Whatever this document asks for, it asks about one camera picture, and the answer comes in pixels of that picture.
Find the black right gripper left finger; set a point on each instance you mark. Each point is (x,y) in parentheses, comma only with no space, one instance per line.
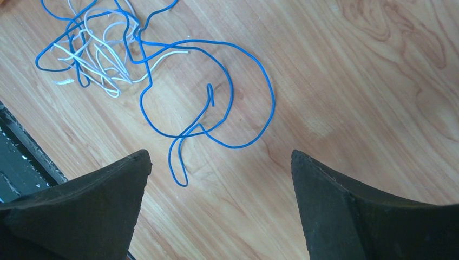
(90,217)

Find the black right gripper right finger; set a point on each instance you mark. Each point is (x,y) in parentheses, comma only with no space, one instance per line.
(343,218)

